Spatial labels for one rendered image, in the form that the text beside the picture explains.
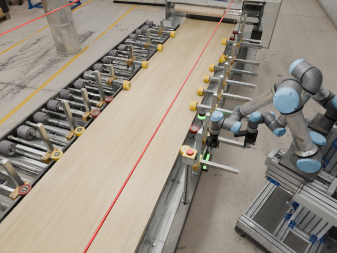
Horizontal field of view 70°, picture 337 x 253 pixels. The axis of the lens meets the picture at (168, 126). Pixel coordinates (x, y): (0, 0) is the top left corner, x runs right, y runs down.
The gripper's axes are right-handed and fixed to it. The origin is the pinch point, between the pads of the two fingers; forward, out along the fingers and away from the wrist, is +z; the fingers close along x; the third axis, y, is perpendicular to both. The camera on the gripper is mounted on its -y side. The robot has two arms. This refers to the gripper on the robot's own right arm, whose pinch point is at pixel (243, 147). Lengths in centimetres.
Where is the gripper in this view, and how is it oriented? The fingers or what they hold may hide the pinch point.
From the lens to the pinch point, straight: 206.4
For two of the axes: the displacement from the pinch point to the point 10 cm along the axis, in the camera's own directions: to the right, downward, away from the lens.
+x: 3.4, -6.3, 7.0
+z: 0.1, 7.4, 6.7
